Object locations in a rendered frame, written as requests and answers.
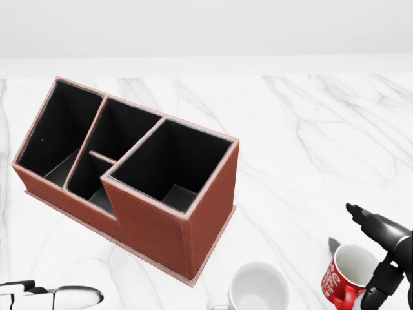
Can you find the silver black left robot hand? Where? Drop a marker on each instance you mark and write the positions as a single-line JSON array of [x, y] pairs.
[[64, 295]]

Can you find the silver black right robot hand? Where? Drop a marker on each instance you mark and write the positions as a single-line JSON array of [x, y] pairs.
[[384, 235]]

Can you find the red mug with white print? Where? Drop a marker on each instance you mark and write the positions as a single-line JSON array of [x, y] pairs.
[[342, 284]]

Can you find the red-brown desk caddy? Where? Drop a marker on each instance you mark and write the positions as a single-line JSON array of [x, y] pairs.
[[151, 223]]

